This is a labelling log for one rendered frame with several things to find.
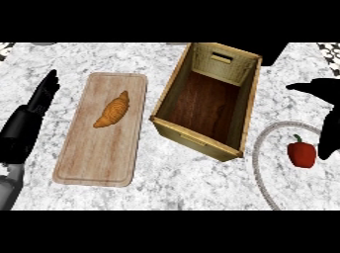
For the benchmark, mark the red bell pepper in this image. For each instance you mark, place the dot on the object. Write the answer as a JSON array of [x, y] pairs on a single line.
[[301, 153]]

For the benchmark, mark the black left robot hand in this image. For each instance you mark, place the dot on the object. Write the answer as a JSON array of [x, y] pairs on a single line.
[[20, 128]]

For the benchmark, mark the tan wicker basket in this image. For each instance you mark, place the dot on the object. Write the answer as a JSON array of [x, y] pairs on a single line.
[[208, 102]]

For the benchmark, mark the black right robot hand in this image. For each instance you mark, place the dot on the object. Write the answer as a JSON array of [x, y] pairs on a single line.
[[335, 125]]

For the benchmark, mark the golden brown croissant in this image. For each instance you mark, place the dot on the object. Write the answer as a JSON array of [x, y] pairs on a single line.
[[112, 112]]

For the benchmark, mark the round marble-patterned placemat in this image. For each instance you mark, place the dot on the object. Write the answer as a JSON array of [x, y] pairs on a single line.
[[273, 184]]

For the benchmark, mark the pale wooden cutting board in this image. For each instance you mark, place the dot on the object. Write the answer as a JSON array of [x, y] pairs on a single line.
[[100, 131]]

